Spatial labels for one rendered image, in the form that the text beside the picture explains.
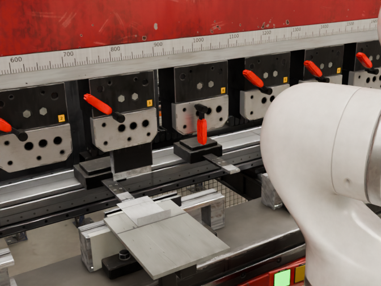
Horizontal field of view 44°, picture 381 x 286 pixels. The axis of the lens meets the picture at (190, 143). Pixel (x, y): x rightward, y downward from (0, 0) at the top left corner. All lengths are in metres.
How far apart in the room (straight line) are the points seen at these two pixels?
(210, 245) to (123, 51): 0.45
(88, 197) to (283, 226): 0.56
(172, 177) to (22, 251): 1.69
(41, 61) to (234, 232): 0.68
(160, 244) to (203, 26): 0.50
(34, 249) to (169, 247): 2.06
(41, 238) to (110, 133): 2.14
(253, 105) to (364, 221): 0.70
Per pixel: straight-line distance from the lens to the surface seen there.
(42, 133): 0.99
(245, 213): 1.39
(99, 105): 0.97
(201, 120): 1.10
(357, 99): 0.50
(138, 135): 1.06
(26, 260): 2.94
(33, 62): 0.96
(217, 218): 1.29
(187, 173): 1.51
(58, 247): 2.99
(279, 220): 1.37
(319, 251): 0.54
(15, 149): 0.99
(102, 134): 1.03
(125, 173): 1.13
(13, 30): 0.95
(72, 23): 0.97
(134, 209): 1.16
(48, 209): 1.37
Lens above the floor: 1.54
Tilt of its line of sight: 20 degrees down
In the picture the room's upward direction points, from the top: 1 degrees counter-clockwise
